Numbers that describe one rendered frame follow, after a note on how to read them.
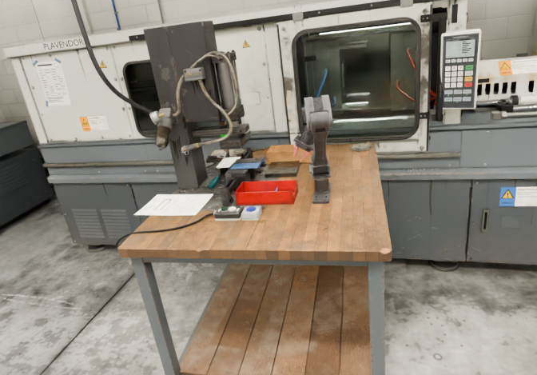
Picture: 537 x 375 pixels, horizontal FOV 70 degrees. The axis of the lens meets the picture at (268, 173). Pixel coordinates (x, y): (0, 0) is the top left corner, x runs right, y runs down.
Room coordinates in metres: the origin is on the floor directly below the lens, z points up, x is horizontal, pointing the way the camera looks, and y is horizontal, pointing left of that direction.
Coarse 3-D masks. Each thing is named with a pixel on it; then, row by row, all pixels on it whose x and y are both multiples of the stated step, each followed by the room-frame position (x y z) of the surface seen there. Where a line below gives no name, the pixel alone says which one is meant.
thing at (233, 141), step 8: (232, 120) 1.73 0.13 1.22; (200, 128) 1.83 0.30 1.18; (208, 128) 1.82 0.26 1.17; (216, 128) 1.81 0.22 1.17; (224, 128) 1.79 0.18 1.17; (240, 128) 1.70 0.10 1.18; (248, 128) 1.75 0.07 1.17; (232, 136) 1.70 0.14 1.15; (240, 136) 1.71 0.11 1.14; (248, 136) 1.76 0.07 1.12; (224, 144) 1.66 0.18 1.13; (232, 144) 1.65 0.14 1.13; (240, 144) 1.64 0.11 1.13; (224, 152) 1.68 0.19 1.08
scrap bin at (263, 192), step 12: (288, 180) 1.55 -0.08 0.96; (240, 192) 1.49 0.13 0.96; (252, 192) 1.47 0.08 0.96; (264, 192) 1.46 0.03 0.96; (276, 192) 1.44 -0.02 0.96; (288, 192) 1.43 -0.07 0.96; (240, 204) 1.49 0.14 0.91; (252, 204) 1.47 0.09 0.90; (264, 204) 1.46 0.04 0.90; (276, 204) 1.45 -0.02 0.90; (288, 204) 1.43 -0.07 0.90
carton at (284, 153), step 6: (270, 150) 2.04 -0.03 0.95; (276, 150) 2.05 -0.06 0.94; (282, 150) 2.05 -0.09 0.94; (288, 150) 2.04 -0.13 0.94; (300, 150) 1.91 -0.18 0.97; (270, 156) 1.95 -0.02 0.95; (276, 156) 1.94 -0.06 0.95; (282, 156) 1.93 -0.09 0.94; (288, 156) 1.92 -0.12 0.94; (300, 156) 1.90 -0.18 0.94; (306, 156) 1.90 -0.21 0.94; (270, 162) 1.95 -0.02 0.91; (300, 162) 1.91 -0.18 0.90; (306, 162) 1.90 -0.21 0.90
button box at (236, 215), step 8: (240, 208) 1.40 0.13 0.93; (216, 216) 1.37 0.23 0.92; (224, 216) 1.36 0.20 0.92; (232, 216) 1.35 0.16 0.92; (240, 216) 1.36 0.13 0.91; (192, 224) 1.36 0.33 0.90; (136, 232) 1.35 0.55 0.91; (144, 232) 1.34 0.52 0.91; (152, 232) 1.34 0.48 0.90; (120, 240) 1.37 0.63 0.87
